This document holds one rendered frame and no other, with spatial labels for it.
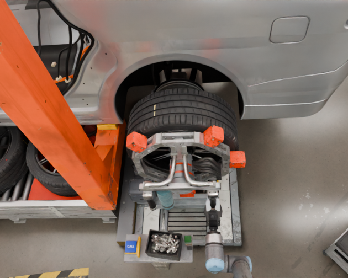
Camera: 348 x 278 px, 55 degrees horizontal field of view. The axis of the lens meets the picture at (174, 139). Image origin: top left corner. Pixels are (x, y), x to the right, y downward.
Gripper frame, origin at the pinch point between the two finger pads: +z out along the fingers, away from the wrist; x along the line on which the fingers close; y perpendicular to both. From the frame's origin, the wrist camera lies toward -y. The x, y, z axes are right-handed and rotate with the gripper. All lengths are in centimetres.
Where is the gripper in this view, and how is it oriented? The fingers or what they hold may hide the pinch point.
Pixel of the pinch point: (212, 197)
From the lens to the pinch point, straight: 188.2
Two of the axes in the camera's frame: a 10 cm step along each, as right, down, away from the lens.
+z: 0.3, -8.5, 5.2
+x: 9.9, -0.3, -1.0
